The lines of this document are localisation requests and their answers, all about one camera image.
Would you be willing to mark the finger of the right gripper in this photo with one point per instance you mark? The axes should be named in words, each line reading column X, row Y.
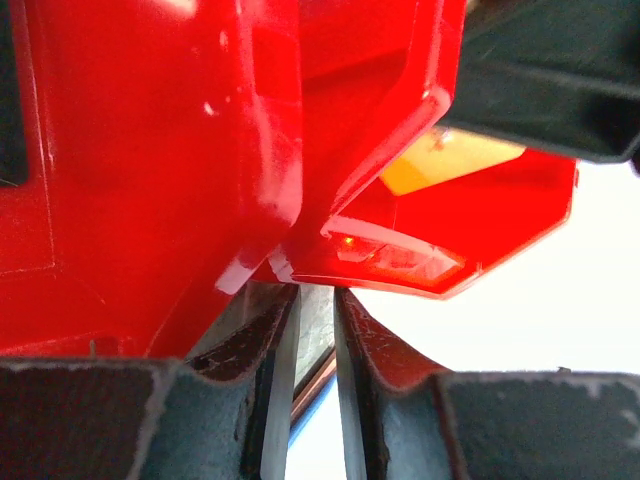
column 558, row 76

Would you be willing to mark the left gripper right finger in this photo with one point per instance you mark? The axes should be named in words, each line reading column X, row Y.
column 404, row 416

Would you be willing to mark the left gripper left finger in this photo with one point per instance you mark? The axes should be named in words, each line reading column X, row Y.
column 225, row 414

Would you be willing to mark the tan leather card holder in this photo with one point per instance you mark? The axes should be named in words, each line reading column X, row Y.
column 310, row 398

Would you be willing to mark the gold striped card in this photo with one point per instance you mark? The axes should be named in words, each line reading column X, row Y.
column 442, row 154

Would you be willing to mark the red bin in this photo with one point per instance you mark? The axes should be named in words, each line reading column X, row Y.
column 150, row 161
column 376, row 75

